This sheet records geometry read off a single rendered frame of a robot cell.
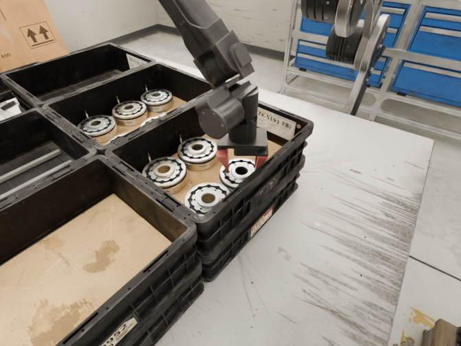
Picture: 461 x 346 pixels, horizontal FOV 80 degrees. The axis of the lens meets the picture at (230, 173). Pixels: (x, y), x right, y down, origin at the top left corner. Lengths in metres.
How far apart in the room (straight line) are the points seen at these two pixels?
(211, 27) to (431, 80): 2.10
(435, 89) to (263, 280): 2.08
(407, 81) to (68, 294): 2.36
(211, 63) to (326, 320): 0.54
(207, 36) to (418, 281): 1.50
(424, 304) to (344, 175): 0.89
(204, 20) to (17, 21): 3.18
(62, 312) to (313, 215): 0.59
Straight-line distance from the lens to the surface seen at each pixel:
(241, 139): 0.54
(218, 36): 0.50
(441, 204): 2.13
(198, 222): 0.46
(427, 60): 2.38
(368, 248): 0.78
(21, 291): 0.62
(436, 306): 1.67
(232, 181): 0.62
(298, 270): 0.69
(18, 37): 3.59
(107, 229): 0.62
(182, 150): 0.71
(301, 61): 2.62
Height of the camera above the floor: 1.30
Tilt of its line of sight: 43 degrees down
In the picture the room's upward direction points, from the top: straight up
